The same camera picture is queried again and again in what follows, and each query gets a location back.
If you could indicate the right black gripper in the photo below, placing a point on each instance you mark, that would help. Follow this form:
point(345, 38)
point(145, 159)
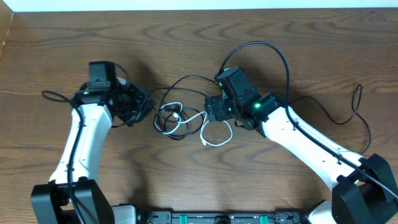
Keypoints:
point(214, 107)

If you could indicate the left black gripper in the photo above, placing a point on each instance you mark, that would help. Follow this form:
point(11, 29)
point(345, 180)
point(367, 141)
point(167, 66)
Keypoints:
point(146, 105)

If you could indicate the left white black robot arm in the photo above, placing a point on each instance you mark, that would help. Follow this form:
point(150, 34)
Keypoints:
point(72, 194)

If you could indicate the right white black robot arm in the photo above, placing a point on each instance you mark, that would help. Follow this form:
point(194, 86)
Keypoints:
point(363, 189)

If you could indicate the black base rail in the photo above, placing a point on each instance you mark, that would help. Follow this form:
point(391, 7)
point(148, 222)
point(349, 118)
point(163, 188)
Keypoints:
point(167, 217)

